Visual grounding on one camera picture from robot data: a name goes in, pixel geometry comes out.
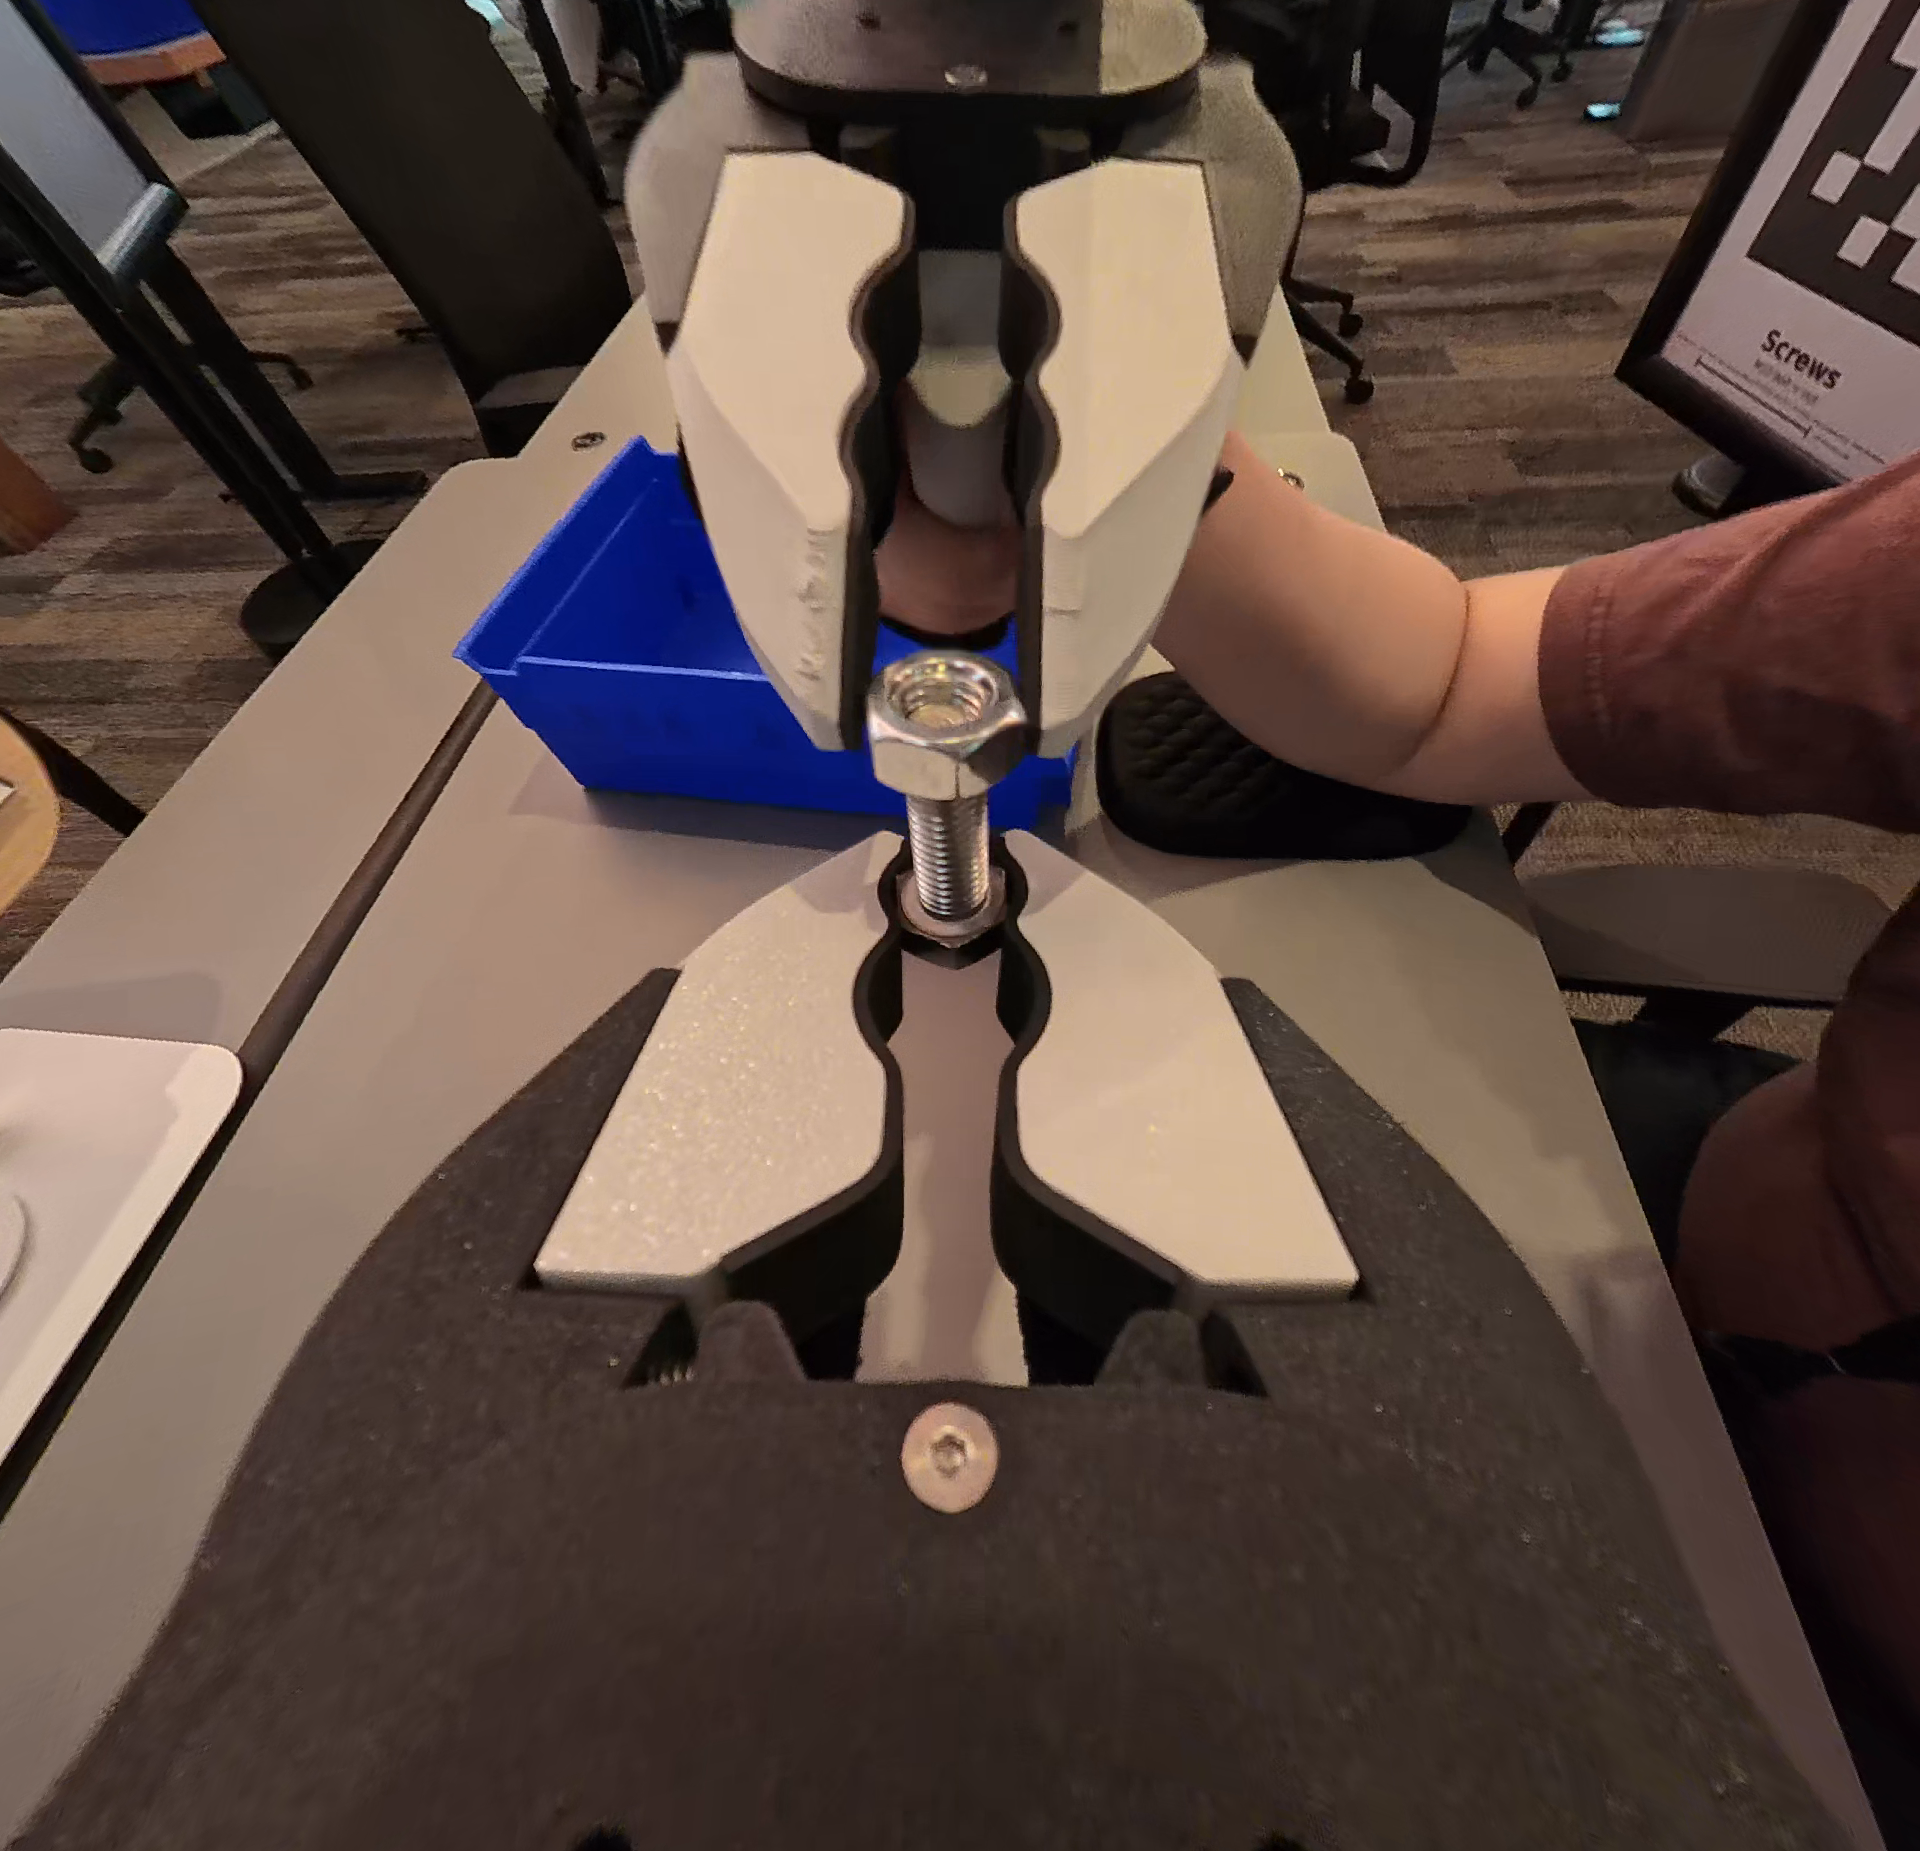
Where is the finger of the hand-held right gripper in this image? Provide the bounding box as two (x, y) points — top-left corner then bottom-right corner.
(1003, 158), (1248, 773)
(659, 151), (920, 755)

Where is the black office chair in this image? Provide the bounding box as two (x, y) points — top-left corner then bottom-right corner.
(165, 0), (633, 459)
(1200, 0), (1479, 406)

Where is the wooden pillar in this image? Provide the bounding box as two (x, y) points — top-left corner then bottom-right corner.
(0, 440), (68, 554)

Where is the grey office chair seat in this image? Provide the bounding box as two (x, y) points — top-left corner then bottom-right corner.
(1499, 802), (1899, 1005)

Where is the black framed easel board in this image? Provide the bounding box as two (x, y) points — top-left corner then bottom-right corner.
(0, 0), (430, 651)

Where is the person's right hand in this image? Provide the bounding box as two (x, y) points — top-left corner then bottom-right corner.
(878, 509), (1027, 639)

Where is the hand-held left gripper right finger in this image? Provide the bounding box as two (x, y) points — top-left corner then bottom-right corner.
(992, 831), (1364, 1383)

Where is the silver hex nut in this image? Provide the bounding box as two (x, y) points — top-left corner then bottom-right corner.
(866, 649), (1031, 796)

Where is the silver hex bolt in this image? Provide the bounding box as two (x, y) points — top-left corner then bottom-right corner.
(866, 649), (1031, 967)

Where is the grey waste bin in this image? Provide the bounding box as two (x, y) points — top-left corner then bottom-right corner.
(1621, 0), (1817, 143)

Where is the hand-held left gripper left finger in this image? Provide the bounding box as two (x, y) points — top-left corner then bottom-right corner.
(532, 835), (907, 1383)

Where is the instruction sheet on stand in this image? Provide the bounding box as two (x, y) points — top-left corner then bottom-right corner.
(0, 718), (245, 1462)

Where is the black framed marker sign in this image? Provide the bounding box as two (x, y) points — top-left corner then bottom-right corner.
(1617, 0), (1920, 491)

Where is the blue plastic parts bin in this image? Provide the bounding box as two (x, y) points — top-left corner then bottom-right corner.
(454, 435), (1082, 817)

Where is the person's right forearm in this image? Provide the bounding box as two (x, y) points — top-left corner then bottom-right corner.
(1147, 431), (1577, 806)

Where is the small blue storage bin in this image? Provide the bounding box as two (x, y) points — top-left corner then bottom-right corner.
(22, 0), (206, 60)

